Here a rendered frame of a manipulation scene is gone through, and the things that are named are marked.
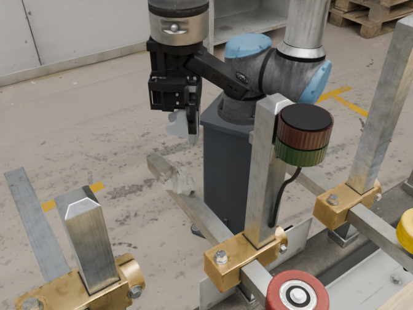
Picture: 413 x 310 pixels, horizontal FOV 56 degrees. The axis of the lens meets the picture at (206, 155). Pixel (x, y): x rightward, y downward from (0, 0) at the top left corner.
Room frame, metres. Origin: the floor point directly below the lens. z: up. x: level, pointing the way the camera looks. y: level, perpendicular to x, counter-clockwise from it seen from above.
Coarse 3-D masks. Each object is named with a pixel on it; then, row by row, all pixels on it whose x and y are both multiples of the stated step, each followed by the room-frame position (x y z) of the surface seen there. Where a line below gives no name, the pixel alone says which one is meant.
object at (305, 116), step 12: (288, 108) 0.37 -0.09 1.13; (300, 108) 0.37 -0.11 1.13; (312, 108) 0.37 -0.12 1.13; (288, 120) 0.35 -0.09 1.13; (300, 120) 0.35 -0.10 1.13; (312, 120) 0.35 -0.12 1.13; (324, 120) 0.35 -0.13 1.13; (276, 156) 0.37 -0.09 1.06; (300, 168) 0.35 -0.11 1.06; (288, 180) 0.36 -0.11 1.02; (276, 204) 0.38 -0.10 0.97; (276, 216) 0.38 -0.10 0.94
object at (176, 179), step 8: (176, 168) 0.56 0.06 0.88; (184, 168) 0.57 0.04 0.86; (160, 176) 0.54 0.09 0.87; (168, 176) 0.55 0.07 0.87; (176, 176) 0.53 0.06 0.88; (184, 176) 0.55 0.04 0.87; (160, 184) 0.53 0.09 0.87; (168, 184) 0.52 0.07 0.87; (176, 184) 0.52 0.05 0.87; (184, 184) 0.52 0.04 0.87; (192, 184) 0.52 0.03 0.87; (176, 192) 0.51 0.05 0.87; (184, 192) 0.51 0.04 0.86
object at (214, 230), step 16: (160, 160) 0.60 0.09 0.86; (192, 192) 0.51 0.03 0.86; (192, 208) 0.47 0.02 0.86; (208, 208) 0.47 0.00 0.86; (208, 224) 0.43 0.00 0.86; (208, 240) 0.42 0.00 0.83; (224, 240) 0.40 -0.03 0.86; (240, 272) 0.35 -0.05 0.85; (256, 272) 0.34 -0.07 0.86; (256, 288) 0.31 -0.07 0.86
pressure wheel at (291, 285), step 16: (288, 272) 0.31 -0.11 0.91; (304, 272) 0.31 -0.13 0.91; (272, 288) 0.28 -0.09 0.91; (288, 288) 0.28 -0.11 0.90; (304, 288) 0.28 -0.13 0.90; (320, 288) 0.28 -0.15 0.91; (272, 304) 0.26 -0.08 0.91; (288, 304) 0.26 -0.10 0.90; (304, 304) 0.26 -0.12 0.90; (320, 304) 0.26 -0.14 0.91
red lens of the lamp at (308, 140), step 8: (280, 112) 0.37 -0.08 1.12; (328, 112) 0.37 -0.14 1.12; (280, 120) 0.35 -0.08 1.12; (280, 128) 0.35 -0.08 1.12; (288, 128) 0.34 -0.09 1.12; (328, 128) 0.34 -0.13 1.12; (280, 136) 0.35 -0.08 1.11; (288, 136) 0.34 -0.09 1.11; (296, 136) 0.33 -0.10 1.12; (304, 136) 0.33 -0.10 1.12; (312, 136) 0.33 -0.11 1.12; (320, 136) 0.33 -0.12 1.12; (328, 136) 0.34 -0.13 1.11; (288, 144) 0.34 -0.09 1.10; (296, 144) 0.33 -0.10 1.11; (304, 144) 0.33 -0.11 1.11; (312, 144) 0.33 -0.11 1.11; (320, 144) 0.33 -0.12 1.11
